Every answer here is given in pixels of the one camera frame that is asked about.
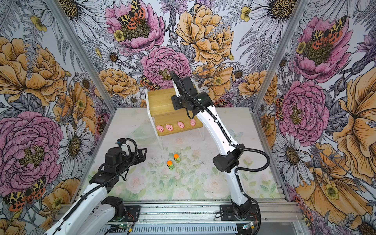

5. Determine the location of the green orange mixer truck toy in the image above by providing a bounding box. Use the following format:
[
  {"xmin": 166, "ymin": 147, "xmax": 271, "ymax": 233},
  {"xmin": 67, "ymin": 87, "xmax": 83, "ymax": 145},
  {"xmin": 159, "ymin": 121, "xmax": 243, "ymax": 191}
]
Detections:
[
  {"xmin": 167, "ymin": 161, "xmax": 174, "ymax": 170},
  {"xmin": 174, "ymin": 154, "xmax": 181, "ymax": 163}
]

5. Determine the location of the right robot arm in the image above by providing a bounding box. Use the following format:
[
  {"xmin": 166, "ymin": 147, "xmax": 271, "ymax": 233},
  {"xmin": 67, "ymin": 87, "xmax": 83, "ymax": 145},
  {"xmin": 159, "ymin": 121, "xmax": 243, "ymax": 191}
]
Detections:
[{"xmin": 171, "ymin": 73, "xmax": 252, "ymax": 219}]

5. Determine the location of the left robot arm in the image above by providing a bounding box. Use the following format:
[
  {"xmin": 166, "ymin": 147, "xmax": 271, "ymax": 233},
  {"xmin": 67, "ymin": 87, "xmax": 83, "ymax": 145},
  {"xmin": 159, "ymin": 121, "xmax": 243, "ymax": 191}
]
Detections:
[{"xmin": 45, "ymin": 147, "xmax": 147, "ymax": 235}]

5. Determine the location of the bamboo two-tier shelf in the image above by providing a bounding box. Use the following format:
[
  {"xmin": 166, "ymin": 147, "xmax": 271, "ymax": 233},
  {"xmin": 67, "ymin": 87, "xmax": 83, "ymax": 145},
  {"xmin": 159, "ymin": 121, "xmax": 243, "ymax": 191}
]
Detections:
[{"xmin": 146, "ymin": 88, "xmax": 205, "ymax": 148}]

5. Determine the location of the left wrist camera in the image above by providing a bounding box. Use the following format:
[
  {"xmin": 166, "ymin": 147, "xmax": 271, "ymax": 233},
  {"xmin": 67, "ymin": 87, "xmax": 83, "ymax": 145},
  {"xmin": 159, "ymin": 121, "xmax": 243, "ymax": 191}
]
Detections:
[{"xmin": 116, "ymin": 140, "xmax": 124, "ymax": 146}]

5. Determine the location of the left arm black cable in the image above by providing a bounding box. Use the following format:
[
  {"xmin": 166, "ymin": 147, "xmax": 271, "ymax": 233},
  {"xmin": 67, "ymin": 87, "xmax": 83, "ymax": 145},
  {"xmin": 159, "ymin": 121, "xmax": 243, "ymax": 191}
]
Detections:
[{"xmin": 63, "ymin": 137, "xmax": 139, "ymax": 224}]

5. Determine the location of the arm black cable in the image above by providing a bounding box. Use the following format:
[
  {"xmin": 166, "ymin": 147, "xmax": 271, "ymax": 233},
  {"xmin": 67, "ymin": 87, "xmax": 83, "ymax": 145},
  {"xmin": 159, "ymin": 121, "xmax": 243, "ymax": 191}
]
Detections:
[
  {"xmin": 63, "ymin": 137, "xmax": 139, "ymax": 224},
  {"xmin": 169, "ymin": 71, "xmax": 271, "ymax": 235}
]

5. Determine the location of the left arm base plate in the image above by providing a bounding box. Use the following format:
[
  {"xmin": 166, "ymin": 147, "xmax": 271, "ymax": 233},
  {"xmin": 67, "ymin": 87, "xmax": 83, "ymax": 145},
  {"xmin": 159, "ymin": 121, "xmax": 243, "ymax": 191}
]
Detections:
[{"xmin": 112, "ymin": 205, "xmax": 141, "ymax": 222}]

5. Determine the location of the aluminium front rail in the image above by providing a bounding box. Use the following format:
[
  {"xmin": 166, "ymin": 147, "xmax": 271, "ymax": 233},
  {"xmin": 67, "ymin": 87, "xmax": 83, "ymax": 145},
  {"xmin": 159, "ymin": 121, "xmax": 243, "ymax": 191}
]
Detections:
[{"xmin": 124, "ymin": 199, "xmax": 303, "ymax": 225}]

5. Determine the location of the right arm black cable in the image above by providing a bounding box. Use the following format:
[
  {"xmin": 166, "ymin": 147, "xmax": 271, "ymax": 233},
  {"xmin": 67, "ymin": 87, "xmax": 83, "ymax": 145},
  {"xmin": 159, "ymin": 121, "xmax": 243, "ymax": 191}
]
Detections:
[{"xmin": 169, "ymin": 71, "xmax": 271, "ymax": 235}]

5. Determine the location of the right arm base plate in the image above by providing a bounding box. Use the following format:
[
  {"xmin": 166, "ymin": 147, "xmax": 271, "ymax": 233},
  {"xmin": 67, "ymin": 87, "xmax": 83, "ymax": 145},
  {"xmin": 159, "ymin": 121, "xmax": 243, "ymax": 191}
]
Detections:
[{"xmin": 215, "ymin": 204, "xmax": 260, "ymax": 221}]

